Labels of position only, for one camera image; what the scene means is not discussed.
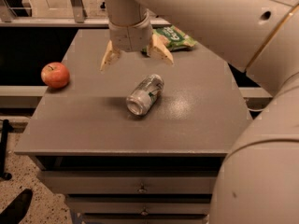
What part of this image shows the grey drawer cabinet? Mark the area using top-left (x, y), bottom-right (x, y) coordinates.
top-left (16, 30), bottom-right (251, 224)

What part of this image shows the green chip bag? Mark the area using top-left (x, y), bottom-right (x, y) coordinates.
top-left (150, 25), bottom-right (197, 51)

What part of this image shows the silver green 7up can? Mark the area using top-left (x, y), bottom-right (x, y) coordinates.
top-left (126, 74), bottom-right (164, 116)

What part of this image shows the black object bottom left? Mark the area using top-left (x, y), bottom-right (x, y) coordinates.
top-left (0, 189), bottom-right (33, 224)

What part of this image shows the red apple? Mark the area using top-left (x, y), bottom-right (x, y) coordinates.
top-left (41, 63), bottom-right (70, 89)

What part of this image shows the black stand at left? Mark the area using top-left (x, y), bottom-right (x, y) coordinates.
top-left (0, 119), bottom-right (13, 180)

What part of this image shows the metal railing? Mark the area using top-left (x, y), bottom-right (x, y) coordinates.
top-left (0, 0), bottom-right (171, 28)

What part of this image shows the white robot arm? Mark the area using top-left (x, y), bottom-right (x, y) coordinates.
top-left (106, 0), bottom-right (299, 224)

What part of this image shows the grey drawer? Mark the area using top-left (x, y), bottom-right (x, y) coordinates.
top-left (66, 196), bottom-right (210, 215)
top-left (37, 171), bottom-right (216, 194)

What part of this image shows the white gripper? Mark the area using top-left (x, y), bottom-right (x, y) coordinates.
top-left (100, 13), bottom-right (174, 72)

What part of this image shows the top grey drawer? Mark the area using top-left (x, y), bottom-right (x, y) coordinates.
top-left (37, 171), bottom-right (216, 194)

